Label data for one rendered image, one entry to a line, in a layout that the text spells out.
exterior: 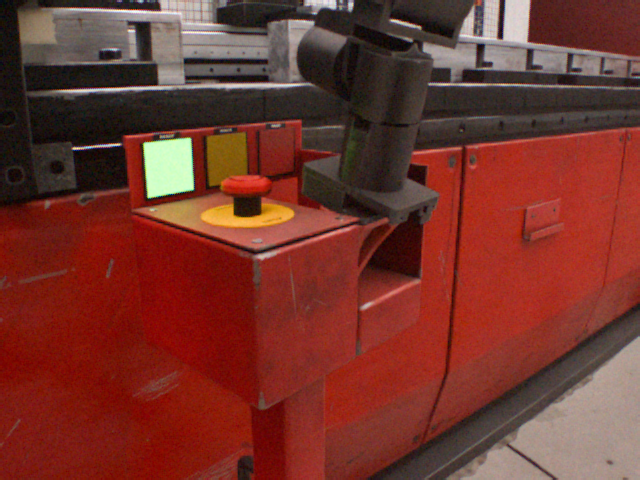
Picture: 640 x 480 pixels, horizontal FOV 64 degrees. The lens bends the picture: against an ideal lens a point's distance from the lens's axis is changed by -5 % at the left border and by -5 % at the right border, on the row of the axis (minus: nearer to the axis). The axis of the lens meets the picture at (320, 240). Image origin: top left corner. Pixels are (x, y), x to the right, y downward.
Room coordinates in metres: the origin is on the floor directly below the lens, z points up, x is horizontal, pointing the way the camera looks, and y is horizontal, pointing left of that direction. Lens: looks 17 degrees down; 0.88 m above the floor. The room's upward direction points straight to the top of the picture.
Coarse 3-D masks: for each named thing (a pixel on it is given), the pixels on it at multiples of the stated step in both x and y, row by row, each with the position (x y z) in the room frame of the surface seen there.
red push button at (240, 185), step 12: (228, 180) 0.40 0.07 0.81; (240, 180) 0.39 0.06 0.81; (252, 180) 0.39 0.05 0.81; (264, 180) 0.40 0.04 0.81; (228, 192) 0.39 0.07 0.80; (240, 192) 0.39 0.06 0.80; (252, 192) 0.39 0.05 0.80; (264, 192) 0.39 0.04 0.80; (240, 204) 0.40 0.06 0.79; (252, 204) 0.40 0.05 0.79; (240, 216) 0.40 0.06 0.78; (252, 216) 0.40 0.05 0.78
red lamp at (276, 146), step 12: (264, 132) 0.53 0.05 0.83; (276, 132) 0.54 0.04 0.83; (288, 132) 0.55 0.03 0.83; (264, 144) 0.53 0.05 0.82; (276, 144) 0.54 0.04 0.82; (288, 144) 0.55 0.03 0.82; (264, 156) 0.53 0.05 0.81; (276, 156) 0.54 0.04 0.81; (288, 156) 0.55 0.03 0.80; (264, 168) 0.53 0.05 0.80; (276, 168) 0.54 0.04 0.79; (288, 168) 0.55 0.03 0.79
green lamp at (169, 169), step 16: (144, 144) 0.43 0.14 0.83; (160, 144) 0.44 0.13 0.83; (176, 144) 0.46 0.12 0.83; (160, 160) 0.44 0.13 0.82; (176, 160) 0.45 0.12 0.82; (160, 176) 0.44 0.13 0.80; (176, 176) 0.45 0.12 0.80; (192, 176) 0.47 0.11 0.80; (160, 192) 0.44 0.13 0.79; (176, 192) 0.45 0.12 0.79
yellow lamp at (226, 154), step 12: (216, 144) 0.49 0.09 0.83; (228, 144) 0.50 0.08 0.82; (240, 144) 0.51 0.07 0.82; (216, 156) 0.49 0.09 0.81; (228, 156) 0.50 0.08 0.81; (240, 156) 0.51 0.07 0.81; (216, 168) 0.49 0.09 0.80; (228, 168) 0.50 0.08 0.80; (240, 168) 0.51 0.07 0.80; (216, 180) 0.48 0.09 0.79
